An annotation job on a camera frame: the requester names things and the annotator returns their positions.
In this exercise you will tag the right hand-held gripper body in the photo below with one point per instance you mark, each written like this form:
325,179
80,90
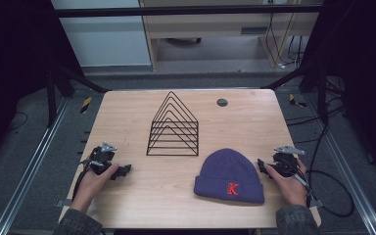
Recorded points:
285,164

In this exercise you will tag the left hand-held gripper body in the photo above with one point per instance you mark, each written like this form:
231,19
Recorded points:
99,160

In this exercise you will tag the purple knit beanie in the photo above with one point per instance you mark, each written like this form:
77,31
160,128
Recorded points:
228,173

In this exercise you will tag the person's right hand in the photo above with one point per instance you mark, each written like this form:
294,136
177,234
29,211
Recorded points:
290,191

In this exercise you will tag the person's left hand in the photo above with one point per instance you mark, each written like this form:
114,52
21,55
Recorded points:
89,187

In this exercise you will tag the yellow black hazard tape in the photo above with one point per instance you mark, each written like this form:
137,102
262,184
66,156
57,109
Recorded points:
295,101
85,105

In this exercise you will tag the grey table grommet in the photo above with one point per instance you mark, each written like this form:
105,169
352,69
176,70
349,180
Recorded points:
222,102

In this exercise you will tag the black metal stand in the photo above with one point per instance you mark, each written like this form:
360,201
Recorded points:
50,98
321,94

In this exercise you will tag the white cabinet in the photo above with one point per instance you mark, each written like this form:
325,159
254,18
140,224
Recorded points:
104,42

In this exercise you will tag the black curtain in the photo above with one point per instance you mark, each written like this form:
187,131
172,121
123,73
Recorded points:
9,65
365,65

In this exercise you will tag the light wooden desk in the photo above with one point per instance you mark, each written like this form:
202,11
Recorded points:
209,26

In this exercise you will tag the aluminium floor rail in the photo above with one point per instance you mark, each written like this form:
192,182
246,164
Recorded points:
29,169
349,169

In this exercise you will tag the black horizontal frame bar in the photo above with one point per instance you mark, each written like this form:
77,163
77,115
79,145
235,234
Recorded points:
176,11

